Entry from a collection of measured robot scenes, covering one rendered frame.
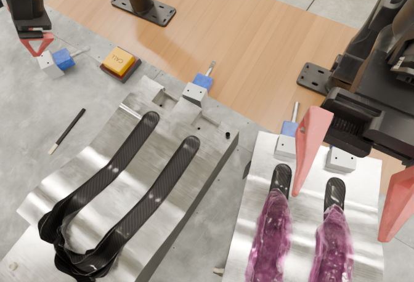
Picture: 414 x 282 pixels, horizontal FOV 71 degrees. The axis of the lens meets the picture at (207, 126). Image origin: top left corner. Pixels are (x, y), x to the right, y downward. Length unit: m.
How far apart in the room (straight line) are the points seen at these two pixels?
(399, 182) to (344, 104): 0.09
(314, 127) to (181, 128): 0.40
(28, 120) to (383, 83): 0.80
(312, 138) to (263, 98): 0.50
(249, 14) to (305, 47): 0.19
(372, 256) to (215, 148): 0.34
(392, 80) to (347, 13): 1.82
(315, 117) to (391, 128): 0.06
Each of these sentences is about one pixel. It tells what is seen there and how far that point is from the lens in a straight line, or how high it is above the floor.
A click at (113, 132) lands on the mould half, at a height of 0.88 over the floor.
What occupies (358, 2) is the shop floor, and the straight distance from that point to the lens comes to 2.19.
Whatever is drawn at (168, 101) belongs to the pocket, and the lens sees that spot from 0.69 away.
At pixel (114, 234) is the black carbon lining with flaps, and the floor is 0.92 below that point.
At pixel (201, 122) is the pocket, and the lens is 0.66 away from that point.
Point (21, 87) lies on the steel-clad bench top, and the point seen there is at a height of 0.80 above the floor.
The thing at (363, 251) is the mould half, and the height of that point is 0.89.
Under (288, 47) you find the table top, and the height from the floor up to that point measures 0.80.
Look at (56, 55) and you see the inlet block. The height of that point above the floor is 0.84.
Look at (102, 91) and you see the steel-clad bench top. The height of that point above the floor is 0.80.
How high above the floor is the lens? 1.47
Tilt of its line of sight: 68 degrees down
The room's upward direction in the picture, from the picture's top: 11 degrees counter-clockwise
